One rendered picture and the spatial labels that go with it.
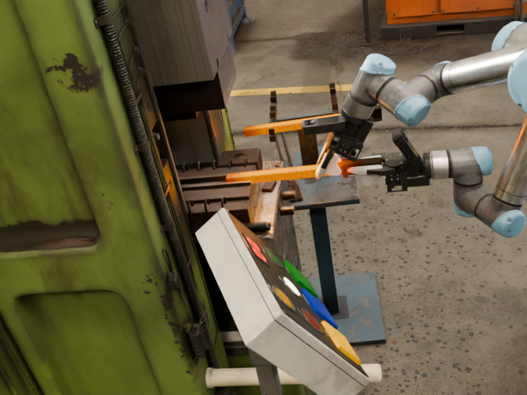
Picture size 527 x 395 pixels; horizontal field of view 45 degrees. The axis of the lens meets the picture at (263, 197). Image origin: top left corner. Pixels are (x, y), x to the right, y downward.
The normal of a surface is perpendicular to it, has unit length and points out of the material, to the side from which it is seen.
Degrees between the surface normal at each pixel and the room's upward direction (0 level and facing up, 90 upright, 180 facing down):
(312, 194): 0
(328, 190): 0
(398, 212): 0
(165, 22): 90
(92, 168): 89
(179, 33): 90
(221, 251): 30
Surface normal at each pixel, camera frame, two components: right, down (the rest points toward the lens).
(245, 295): -0.61, -0.55
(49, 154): -0.10, 0.55
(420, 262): -0.16, -0.82
